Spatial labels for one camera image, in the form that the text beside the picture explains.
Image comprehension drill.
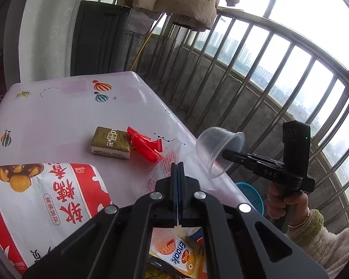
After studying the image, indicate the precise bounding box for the blue plastic basket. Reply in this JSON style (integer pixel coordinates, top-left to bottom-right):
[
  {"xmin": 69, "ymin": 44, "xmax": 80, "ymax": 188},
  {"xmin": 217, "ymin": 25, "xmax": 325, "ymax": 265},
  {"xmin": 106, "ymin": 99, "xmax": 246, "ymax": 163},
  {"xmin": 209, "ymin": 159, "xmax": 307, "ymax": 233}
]
[{"xmin": 235, "ymin": 182, "xmax": 265, "ymax": 217}]

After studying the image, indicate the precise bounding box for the metal balcony railing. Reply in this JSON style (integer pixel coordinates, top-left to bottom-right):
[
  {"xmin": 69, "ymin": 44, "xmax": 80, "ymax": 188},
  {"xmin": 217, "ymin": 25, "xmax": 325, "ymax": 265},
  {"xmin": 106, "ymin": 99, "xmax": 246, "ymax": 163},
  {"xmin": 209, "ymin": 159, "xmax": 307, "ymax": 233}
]
[{"xmin": 81, "ymin": 0, "xmax": 349, "ymax": 228}]

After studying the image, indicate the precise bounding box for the gold snack packet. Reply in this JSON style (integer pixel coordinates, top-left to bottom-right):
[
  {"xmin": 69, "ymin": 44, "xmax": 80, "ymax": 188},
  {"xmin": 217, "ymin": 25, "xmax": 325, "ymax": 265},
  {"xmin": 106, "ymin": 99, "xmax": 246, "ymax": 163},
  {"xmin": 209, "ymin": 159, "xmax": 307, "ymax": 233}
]
[{"xmin": 90, "ymin": 126, "xmax": 132, "ymax": 160}]

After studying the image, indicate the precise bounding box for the white curtain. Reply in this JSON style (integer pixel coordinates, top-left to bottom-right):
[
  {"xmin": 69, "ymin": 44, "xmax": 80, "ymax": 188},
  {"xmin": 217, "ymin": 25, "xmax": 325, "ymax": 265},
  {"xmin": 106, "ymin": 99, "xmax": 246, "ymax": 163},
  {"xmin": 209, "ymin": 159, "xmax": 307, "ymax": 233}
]
[{"xmin": 4, "ymin": 0, "xmax": 89, "ymax": 86}]

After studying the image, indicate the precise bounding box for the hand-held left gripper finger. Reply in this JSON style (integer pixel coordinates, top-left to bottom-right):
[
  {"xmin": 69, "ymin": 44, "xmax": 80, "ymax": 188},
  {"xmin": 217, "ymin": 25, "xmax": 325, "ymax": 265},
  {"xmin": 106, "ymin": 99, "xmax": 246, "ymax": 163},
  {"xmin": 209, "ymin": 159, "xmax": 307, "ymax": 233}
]
[
  {"xmin": 22, "ymin": 163, "xmax": 178, "ymax": 279},
  {"xmin": 178, "ymin": 163, "xmax": 330, "ymax": 279}
]

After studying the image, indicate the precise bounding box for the orange snack packet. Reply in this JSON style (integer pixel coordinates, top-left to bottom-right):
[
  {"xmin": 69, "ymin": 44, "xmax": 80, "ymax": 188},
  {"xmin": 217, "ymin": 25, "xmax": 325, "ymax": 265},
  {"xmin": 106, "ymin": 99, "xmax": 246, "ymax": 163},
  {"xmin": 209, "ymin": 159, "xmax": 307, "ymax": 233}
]
[{"xmin": 150, "ymin": 228, "xmax": 208, "ymax": 279}]

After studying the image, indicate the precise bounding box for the large red white snack bag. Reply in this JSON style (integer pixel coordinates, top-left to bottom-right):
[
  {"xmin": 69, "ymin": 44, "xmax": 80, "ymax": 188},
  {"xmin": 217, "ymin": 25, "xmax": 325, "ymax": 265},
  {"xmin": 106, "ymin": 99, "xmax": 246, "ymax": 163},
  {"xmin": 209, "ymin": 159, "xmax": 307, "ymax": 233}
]
[{"xmin": 0, "ymin": 163, "xmax": 112, "ymax": 268}]

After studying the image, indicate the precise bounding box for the person's right forearm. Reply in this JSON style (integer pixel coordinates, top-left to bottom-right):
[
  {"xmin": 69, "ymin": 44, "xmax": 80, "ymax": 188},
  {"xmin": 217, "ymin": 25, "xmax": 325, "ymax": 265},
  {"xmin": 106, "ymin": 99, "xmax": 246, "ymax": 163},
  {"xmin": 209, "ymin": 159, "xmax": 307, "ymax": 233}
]
[{"xmin": 285, "ymin": 209, "xmax": 349, "ymax": 279}]

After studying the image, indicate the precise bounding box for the yellow black snack packet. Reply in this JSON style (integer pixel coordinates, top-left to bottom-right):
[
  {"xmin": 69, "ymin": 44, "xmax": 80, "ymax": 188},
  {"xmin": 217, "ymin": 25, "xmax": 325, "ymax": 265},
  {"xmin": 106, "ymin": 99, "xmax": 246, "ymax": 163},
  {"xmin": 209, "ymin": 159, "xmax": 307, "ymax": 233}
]
[{"xmin": 145, "ymin": 256, "xmax": 179, "ymax": 279}]

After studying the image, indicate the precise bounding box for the clear wrapper with red print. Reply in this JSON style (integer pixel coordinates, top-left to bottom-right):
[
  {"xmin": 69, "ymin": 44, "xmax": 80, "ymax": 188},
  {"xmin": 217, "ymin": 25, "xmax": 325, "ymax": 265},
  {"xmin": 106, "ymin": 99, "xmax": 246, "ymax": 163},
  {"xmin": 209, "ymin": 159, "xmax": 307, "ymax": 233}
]
[{"xmin": 142, "ymin": 138, "xmax": 182, "ymax": 195}]

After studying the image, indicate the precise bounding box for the clear plastic cup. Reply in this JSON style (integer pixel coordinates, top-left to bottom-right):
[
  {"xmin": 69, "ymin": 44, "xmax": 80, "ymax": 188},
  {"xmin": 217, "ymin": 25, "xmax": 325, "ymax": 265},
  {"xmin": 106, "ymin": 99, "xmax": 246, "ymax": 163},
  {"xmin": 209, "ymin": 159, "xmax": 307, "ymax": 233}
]
[{"xmin": 195, "ymin": 126, "xmax": 245, "ymax": 178}]

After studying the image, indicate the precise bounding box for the black cabinet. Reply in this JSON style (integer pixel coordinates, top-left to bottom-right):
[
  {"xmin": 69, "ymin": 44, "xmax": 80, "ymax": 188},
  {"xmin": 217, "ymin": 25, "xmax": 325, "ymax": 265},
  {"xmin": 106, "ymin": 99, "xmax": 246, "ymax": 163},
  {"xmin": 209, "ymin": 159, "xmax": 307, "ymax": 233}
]
[{"xmin": 71, "ymin": 0, "xmax": 133, "ymax": 77}]

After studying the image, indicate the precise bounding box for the yellow pole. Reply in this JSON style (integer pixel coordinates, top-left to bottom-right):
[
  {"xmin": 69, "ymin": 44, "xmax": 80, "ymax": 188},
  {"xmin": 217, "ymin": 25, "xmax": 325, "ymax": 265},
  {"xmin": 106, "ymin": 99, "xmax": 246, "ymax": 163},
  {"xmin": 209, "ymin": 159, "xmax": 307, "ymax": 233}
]
[{"xmin": 131, "ymin": 20, "xmax": 159, "ymax": 69}]

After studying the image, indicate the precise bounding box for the silver bracelet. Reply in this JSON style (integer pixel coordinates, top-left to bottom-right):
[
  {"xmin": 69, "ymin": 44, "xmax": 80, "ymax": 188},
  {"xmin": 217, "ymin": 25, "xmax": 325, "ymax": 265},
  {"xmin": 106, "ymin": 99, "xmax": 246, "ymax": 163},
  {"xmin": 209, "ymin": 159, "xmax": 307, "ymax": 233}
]
[{"xmin": 288, "ymin": 206, "xmax": 312, "ymax": 229}]

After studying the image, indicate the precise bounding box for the person's right hand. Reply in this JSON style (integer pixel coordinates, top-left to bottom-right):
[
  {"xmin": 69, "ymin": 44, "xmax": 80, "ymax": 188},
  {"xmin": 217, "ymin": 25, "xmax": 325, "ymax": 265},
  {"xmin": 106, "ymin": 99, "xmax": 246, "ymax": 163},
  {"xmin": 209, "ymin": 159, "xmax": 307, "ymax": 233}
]
[{"xmin": 266, "ymin": 184, "xmax": 309, "ymax": 233}]

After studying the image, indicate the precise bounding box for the pink printed tablecloth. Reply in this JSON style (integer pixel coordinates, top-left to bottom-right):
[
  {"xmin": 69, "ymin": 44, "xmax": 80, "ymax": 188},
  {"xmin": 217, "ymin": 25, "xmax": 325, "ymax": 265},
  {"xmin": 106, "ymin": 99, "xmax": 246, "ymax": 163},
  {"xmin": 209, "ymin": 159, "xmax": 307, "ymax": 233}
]
[{"xmin": 0, "ymin": 71, "xmax": 251, "ymax": 279}]

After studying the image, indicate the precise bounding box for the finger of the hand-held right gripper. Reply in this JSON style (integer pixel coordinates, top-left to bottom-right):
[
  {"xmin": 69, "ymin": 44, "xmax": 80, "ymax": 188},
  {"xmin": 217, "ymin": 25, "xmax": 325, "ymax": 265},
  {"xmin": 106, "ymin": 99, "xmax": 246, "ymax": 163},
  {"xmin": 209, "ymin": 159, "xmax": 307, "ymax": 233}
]
[{"xmin": 222, "ymin": 148, "xmax": 282, "ymax": 169}]

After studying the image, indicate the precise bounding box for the red candy wrapper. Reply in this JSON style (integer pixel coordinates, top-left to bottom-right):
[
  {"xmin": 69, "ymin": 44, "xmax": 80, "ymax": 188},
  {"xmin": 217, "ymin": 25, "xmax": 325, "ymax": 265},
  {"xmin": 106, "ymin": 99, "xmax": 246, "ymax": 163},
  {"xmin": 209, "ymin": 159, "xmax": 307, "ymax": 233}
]
[
  {"xmin": 126, "ymin": 126, "xmax": 148, "ymax": 140},
  {"xmin": 137, "ymin": 148, "xmax": 163, "ymax": 164},
  {"xmin": 132, "ymin": 136, "xmax": 165, "ymax": 153}
]

